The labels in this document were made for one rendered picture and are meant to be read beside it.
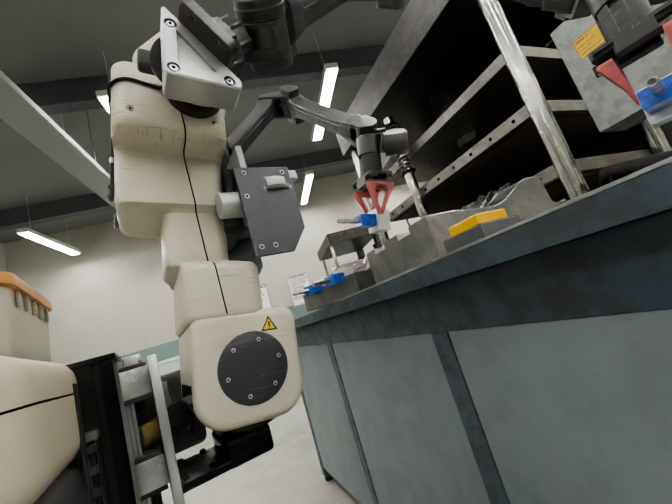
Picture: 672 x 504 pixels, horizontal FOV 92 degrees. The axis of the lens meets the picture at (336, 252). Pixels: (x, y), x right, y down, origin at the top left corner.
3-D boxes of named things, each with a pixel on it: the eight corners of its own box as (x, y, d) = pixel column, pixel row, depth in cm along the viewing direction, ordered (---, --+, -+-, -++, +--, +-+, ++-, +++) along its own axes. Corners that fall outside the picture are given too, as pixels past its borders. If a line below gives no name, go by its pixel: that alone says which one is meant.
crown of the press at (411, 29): (519, 39, 109) (453, -97, 120) (358, 203, 225) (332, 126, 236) (645, 53, 143) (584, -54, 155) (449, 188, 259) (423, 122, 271)
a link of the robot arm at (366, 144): (356, 141, 87) (355, 131, 81) (382, 137, 86) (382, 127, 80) (359, 166, 86) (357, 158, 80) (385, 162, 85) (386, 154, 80)
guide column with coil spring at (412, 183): (470, 340, 163) (386, 116, 187) (462, 340, 168) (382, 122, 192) (478, 336, 165) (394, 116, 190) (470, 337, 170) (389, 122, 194)
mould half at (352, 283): (360, 292, 85) (347, 252, 87) (307, 311, 104) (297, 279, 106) (456, 266, 118) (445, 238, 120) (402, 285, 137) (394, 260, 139)
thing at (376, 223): (341, 230, 75) (339, 207, 75) (334, 234, 79) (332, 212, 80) (391, 229, 80) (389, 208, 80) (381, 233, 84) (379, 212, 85)
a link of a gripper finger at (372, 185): (383, 218, 85) (379, 183, 86) (398, 211, 78) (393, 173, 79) (359, 218, 82) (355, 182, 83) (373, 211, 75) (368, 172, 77)
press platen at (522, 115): (536, 111, 118) (531, 99, 119) (387, 222, 216) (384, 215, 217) (640, 108, 149) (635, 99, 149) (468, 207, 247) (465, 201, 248)
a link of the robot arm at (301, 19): (348, 1, 82) (345, -52, 75) (400, 2, 77) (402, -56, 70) (241, 71, 57) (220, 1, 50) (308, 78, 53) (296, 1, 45)
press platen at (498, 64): (514, 54, 124) (509, 44, 125) (379, 188, 222) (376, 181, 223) (614, 62, 153) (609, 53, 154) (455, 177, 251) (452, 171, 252)
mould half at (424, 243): (441, 260, 61) (416, 194, 63) (376, 286, 84) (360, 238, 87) (592, 218, 81) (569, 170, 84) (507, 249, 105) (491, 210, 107)
